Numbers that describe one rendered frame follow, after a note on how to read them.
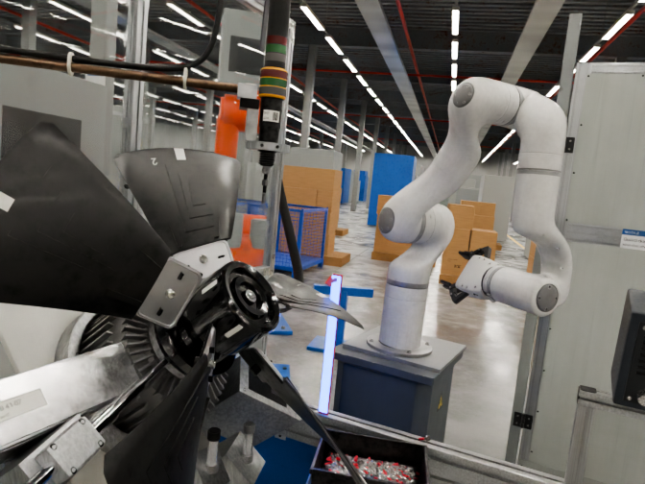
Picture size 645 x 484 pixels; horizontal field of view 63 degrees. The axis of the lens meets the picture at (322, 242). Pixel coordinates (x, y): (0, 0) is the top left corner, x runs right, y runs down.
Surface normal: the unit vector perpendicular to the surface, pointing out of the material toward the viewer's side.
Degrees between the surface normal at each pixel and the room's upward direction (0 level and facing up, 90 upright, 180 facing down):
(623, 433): 90
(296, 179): 90
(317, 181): 90
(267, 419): 125
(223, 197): 39
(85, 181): 73
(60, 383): 50
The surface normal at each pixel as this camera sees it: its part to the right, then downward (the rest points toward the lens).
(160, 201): 0.14, -0.54
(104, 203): 0.67, -0.07
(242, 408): 0.10, 0.67
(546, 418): -0.41, 0.07
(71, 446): 0.76, -0.53
